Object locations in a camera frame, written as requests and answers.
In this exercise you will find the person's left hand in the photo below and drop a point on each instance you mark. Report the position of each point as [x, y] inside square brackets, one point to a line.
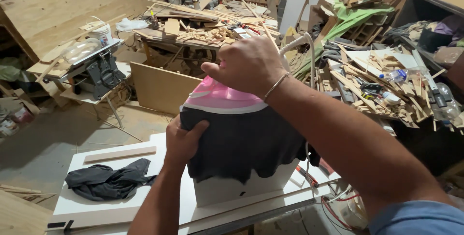
[179, 144]

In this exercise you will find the person's right hand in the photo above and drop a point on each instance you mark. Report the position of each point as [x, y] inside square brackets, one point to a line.
[250, 64]

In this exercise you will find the pink and white clothes iron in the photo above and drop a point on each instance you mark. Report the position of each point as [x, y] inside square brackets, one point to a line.
[221, 97]

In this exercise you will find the dark grey cloth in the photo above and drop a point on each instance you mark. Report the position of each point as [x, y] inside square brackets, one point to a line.
[105, 180]
[246, 140]

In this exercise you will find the workbench with wood scraps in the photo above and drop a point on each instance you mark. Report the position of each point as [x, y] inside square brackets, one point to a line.
[203, 28]

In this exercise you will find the brown fibreboard panel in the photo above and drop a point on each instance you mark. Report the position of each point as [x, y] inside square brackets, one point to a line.
[159, 88]

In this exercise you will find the light wooden strip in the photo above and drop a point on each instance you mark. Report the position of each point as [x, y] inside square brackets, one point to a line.
[119, 154]

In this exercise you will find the white laminated board box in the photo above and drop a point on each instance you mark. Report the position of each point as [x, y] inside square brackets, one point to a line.
[232, 191]

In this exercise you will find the crumpled dark grey cloth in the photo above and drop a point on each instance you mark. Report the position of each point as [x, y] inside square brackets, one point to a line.
[105, 180]

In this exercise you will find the green cloth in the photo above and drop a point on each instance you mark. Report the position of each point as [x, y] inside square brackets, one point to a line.
[348, 19]

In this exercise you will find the grey benchtop planer machine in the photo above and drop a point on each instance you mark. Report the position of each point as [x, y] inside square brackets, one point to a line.
[98, 71]

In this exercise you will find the white plastic bag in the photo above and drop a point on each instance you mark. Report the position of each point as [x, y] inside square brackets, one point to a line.
[131, 24]

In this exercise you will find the heap of wood offcuts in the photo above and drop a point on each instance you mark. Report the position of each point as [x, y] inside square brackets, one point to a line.
[380, 90]

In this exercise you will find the clear empty plastic bottle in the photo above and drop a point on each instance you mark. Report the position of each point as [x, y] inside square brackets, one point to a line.
[80, 50]

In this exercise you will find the white plastic bucket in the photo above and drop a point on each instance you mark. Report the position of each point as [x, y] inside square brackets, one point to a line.
[101, 32]

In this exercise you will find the blue-label plastic water bottle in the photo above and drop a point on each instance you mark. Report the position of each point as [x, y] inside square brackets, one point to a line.
[398, 75]

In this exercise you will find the thin wooden slats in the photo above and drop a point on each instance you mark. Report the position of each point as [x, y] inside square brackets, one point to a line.
[27, 193]

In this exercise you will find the paint cans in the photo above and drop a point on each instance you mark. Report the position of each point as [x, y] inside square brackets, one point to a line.
[12, 120]

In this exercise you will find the large plywood sheet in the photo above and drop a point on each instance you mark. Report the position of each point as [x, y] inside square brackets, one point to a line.
[72, 10]

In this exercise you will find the dark shelf with clutter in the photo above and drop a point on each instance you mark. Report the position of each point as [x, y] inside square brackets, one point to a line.
[435, 28]

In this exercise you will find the clear crushed plastic bottle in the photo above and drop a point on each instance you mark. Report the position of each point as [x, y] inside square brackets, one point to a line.
[447, 102]

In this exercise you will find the person's blue sleeve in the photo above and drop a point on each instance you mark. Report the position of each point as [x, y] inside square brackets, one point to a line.
[420, 220]

